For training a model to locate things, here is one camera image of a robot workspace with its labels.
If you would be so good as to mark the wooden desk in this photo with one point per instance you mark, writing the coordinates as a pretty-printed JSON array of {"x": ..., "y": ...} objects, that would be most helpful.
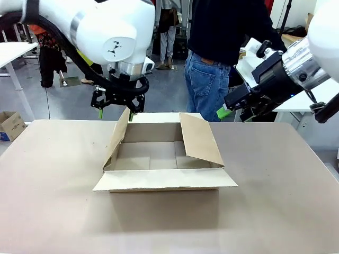
[{"x": 292, "y": 38}]

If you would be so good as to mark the black bag on desk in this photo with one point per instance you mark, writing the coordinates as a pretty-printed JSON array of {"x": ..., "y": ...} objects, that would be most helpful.
[{"x": 294, "y": 30}]

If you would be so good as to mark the bystander in yellow apron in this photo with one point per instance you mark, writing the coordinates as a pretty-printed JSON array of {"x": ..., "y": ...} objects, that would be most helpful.
[{"x": 86, "y": 59}]

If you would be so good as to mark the upright cardboard piece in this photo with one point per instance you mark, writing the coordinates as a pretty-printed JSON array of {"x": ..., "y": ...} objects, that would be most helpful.
[{"x": 310, "y": 21}]

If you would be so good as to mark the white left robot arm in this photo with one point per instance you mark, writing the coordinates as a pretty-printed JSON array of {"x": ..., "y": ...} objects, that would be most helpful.
[{"x": 106, "y": 26}]

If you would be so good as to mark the white table with white legs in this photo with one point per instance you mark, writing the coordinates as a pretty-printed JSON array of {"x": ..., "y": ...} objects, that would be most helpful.
[{"x": 13, "y": 50}]

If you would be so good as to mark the bystander in orange top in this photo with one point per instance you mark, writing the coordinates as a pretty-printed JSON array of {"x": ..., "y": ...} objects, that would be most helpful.
[{"x": 50, "y": 61}]

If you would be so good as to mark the brown cardboard shipping box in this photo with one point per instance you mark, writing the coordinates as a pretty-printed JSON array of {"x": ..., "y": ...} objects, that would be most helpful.
[{"x": 164, "y": 180}]

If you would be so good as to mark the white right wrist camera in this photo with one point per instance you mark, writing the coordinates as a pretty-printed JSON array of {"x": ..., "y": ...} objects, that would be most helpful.
[{"x": 253, "y": 45}]

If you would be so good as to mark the person's left forearm dark sleeve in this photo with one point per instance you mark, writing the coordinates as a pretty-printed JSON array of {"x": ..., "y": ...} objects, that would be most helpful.
[{"x": 275, "y": 34}]

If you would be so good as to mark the person in dark shirt, jeans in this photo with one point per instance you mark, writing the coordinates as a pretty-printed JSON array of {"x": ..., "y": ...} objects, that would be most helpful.
[{"x": 225, "y": 26}]

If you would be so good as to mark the large white table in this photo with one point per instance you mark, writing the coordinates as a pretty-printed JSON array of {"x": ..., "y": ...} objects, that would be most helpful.
[{"x": 323, "y": 92}]

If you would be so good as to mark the black tripod pole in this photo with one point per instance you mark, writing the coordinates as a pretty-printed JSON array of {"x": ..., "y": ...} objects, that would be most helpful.
[{"x": 286, "y": 16}]

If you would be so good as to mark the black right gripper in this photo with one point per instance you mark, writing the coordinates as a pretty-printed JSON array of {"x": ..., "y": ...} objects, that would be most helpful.
[{"x": 272, "y": 79}]

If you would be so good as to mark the small printed cardboard box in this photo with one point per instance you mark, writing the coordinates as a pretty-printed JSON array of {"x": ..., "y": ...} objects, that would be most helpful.
[{"x": 12, "y": 127}]

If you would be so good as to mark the flat board on floor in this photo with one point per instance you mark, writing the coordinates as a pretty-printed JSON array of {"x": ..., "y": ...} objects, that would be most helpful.
[{"x": 70, "y": 81}]

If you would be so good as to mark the black equipment case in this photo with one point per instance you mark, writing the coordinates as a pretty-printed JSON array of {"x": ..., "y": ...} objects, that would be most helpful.
[{"x": 180, "y": 47}]

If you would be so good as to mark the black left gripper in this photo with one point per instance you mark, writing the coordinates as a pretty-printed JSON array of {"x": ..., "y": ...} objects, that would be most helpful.
[{"x": 119, "y": 92}]

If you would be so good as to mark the bystander in red top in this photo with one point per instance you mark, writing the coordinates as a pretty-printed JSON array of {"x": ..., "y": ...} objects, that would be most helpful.
[{"x": 268, "y": 5}]

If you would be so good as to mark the bystander in grey trousers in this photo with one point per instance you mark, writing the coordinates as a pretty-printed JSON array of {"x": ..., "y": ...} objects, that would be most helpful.
[{"x": 167, "y": 39}]

